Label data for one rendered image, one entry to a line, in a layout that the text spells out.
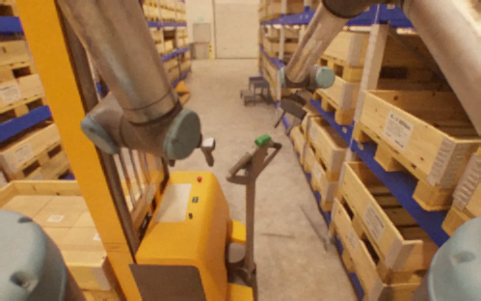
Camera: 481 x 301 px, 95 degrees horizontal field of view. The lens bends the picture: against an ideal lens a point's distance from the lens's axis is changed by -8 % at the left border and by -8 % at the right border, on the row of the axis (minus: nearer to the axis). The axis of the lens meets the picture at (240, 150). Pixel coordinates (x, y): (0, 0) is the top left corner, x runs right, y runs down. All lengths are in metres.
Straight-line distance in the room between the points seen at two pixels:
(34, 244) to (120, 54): 0.22
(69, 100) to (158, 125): 0.71
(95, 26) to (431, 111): 2.04
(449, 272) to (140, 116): 0.39
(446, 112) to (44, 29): 2.30
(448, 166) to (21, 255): 1.23
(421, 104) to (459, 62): 1.55
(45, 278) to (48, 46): 0.88
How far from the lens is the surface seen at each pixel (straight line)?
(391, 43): 2.11
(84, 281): 1.71
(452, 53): 0.52
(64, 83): 1.05
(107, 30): 0.33
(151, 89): 0.36
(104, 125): 0.49
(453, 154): 1.20
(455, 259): 0.27
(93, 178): 1.19
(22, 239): 0.28
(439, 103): 2.14
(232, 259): 1.83
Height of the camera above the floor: 1.89
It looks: 28 degrees down
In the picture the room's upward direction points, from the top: straight up
